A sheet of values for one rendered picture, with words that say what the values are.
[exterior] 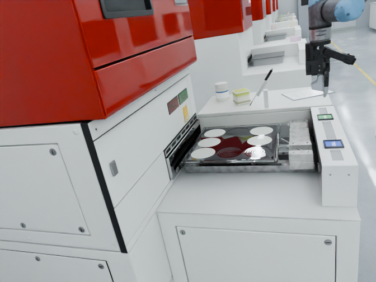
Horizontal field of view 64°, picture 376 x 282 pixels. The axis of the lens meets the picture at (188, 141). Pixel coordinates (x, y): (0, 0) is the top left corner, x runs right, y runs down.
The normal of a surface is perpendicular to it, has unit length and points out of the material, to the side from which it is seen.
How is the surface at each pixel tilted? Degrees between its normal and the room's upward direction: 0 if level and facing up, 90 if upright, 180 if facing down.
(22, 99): 90
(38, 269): 90
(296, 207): 0
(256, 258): 90
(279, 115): 90
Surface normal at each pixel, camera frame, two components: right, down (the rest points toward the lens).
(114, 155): 0.94, -0.04
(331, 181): -0.29, 0.40
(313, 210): -0.17, -0.92
